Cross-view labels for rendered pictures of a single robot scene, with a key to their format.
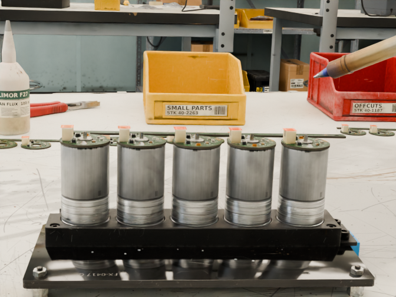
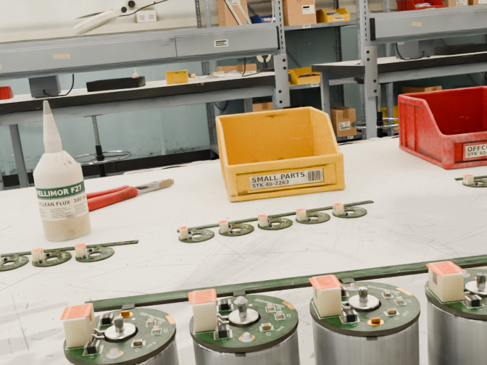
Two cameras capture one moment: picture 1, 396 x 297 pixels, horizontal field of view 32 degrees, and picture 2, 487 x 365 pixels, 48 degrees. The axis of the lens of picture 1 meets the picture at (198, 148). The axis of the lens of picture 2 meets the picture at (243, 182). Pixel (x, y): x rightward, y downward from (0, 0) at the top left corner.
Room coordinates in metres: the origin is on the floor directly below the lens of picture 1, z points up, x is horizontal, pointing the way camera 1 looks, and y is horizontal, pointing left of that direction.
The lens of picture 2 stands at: (0.22, 0.02, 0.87)
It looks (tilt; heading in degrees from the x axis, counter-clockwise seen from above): 13 degrees down; 2
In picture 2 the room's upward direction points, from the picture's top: 5 degrees counter-clockwise
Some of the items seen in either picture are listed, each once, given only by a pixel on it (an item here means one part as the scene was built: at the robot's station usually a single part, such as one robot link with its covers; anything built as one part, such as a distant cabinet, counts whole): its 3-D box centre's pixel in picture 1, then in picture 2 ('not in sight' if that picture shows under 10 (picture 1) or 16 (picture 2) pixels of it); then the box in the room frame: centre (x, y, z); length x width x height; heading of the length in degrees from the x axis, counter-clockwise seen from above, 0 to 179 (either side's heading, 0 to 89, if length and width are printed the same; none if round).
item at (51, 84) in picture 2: not in sight; (45, 85); (2.68, 0.95, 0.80); 0.15 x 0.12 x 0.10; 15
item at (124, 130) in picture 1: (126, 133); (208, 309); (0.34, 0.04, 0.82); 0.01 x 0.01 x 0.01; 5
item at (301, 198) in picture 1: (302, 188); not in sight; (0.34, -0.06, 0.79); 0.02 x 0.02 x 0.05
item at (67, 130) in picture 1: (69, 132); (83, 324); (0.33, 0.06, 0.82); 0.01 x 0.01 x 0.01; 5
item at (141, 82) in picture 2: (36, 0); (117, 83); (2.83, 0.67, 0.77); 0.24 x 0.16 x 0.04; 90
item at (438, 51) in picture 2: not in sight; (461, 48); (3.21, -1.06, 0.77); 0.24 x 0.16 x 0.04; 103
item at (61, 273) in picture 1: (195, 258); not in sight; (0.32, 0.00, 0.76); 0.16 x 0.07 x 0.01; 95
